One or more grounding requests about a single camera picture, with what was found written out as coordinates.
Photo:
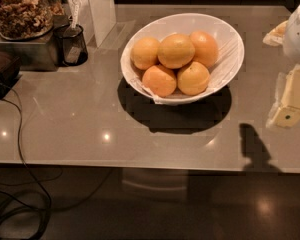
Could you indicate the glass jar of walnuts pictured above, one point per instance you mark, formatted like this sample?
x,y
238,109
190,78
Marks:
x,y
24,19

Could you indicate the orange back right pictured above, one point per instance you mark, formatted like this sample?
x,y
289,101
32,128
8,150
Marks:
x,y
206,48

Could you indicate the white ceramic bowl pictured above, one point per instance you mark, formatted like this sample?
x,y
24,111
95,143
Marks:
x,y
230,59

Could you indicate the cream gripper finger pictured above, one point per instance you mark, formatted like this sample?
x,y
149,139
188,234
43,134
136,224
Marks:
x,y
285,112
276,35

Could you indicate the orange front left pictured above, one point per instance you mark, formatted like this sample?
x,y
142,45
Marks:
x,y
160,80

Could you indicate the orange front right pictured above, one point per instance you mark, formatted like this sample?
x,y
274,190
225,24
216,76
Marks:
x,y
193,78

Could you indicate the black mesh cup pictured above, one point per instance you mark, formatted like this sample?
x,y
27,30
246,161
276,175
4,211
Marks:
x,y
71,45

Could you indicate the dark brown box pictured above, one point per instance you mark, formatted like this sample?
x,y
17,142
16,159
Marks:
x,y
9,71

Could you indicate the white plastic utensil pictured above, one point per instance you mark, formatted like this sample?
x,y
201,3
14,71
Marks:
x,y
74,15

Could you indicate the orange top centre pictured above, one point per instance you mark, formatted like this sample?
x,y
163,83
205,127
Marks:
x,y
175,51

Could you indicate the orange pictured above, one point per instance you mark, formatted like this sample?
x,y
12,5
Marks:
x,y
160,80
175,51
144,53
193,78
206,48

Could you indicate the white rounded gripper body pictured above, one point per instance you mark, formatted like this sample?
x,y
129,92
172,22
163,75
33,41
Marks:
x,y
298,34

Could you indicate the orange far left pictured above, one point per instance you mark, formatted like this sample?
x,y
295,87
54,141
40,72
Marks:
x,y
144,53

